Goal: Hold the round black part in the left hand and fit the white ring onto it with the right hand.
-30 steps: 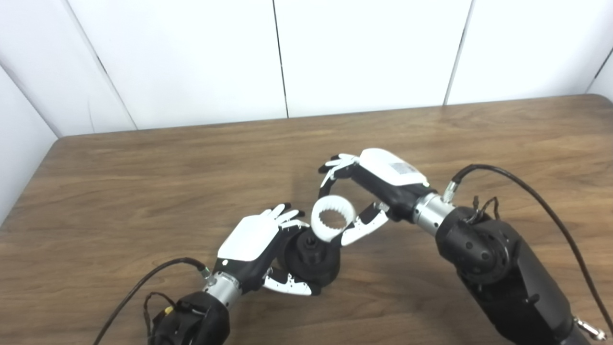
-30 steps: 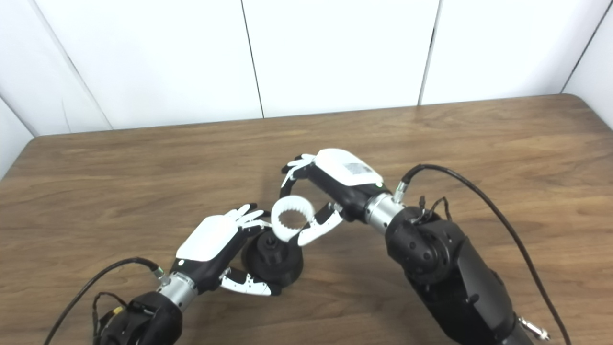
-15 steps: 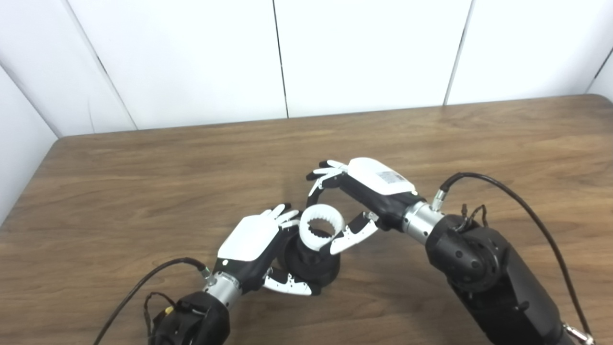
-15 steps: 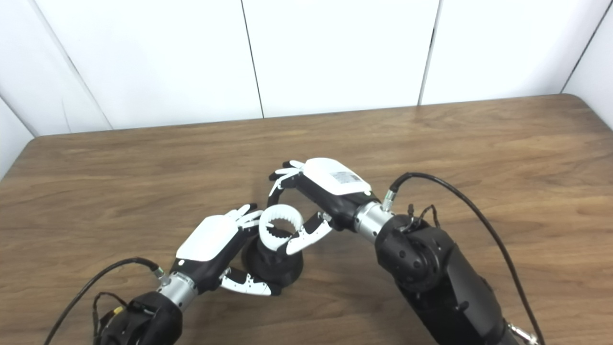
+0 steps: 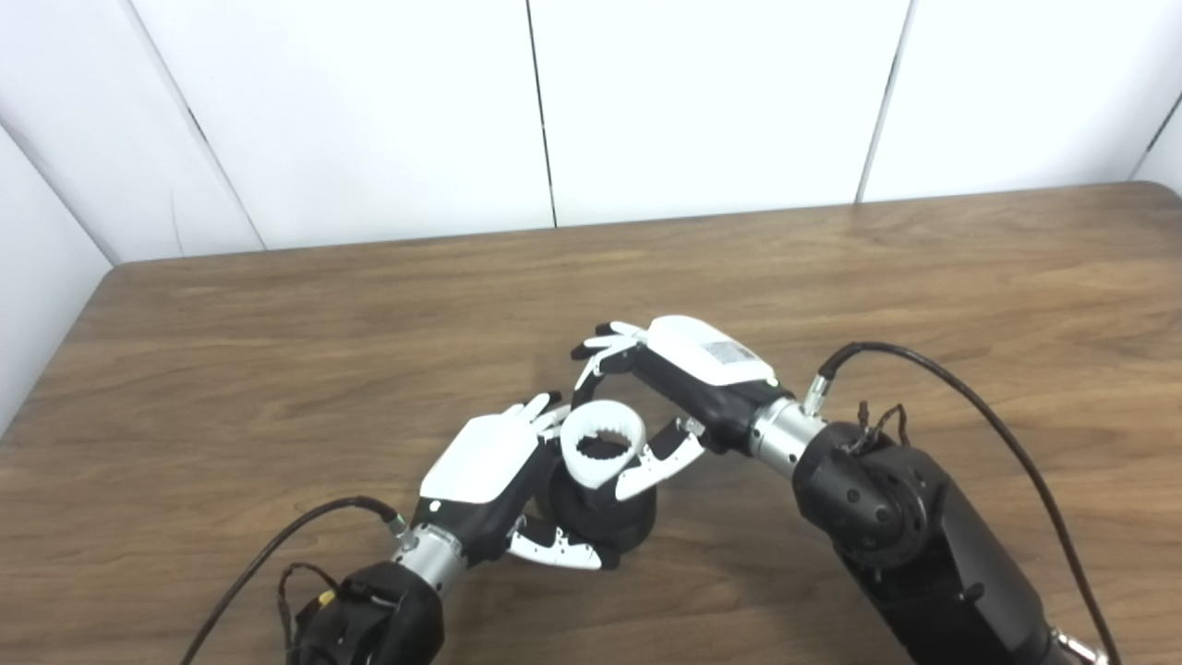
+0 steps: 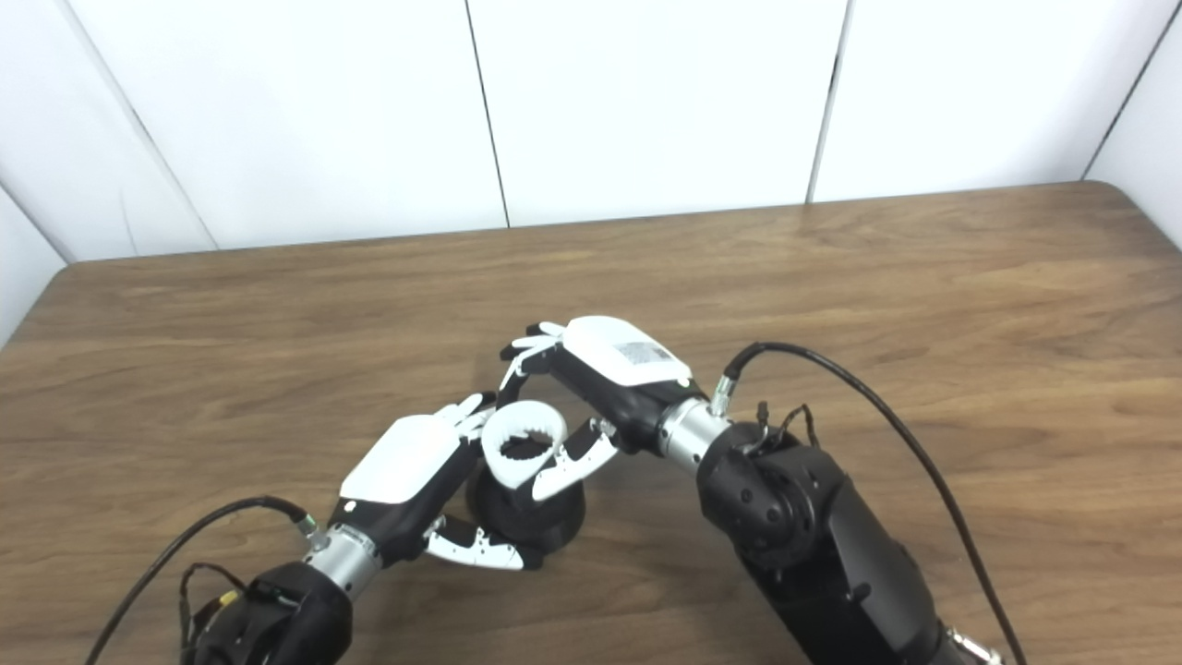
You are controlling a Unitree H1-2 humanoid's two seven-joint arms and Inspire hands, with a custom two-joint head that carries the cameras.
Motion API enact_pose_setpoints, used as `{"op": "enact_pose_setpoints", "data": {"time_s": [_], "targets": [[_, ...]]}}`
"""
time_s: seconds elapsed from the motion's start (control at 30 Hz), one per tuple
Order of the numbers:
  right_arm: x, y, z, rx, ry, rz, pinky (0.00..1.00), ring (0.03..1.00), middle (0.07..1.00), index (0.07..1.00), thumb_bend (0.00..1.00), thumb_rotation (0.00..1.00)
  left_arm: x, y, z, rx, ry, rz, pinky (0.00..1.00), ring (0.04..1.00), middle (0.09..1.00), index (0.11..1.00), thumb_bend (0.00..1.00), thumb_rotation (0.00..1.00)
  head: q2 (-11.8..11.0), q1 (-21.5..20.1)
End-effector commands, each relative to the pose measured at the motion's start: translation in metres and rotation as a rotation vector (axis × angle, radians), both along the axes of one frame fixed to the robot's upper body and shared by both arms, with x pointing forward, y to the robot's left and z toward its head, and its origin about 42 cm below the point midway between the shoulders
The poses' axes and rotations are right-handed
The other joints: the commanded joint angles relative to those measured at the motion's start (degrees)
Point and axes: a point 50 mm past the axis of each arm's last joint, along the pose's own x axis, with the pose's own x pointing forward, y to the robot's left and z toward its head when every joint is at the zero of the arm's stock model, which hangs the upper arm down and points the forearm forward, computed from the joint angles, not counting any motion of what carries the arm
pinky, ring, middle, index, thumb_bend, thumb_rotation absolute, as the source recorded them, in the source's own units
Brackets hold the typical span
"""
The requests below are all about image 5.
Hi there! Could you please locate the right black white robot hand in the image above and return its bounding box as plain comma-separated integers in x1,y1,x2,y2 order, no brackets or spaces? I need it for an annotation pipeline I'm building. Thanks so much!
570,315,797,502

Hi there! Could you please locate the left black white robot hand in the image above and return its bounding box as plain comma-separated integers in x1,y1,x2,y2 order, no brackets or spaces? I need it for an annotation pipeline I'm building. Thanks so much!
411,391,621,572

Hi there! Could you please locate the white ring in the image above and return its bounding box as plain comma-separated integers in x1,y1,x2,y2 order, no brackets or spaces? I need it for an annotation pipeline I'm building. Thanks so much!
560,403,647,488

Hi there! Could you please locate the round black part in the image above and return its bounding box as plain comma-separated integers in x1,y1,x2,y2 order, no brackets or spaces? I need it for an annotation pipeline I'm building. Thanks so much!
548,439,658,557

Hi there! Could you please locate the thin black wire loop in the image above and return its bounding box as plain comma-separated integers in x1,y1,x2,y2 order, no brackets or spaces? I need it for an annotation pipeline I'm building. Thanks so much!
845,401,911,455

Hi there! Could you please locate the thick black left wrist cable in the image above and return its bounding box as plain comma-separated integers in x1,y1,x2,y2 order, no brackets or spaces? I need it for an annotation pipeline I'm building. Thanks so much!
180,496,409,665

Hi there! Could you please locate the thick black wrist cable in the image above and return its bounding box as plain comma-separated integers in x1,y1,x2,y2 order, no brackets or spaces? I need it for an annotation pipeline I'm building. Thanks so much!
180,496,409,665
802,342,1123,665

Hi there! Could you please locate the thin wire with yellow connector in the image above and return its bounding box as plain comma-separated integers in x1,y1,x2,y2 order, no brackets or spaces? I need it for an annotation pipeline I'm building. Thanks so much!
277,562,339,652

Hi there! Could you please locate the thick black right wrist cable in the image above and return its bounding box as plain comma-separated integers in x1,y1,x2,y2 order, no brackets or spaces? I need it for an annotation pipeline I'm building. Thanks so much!
802,342,1123,665

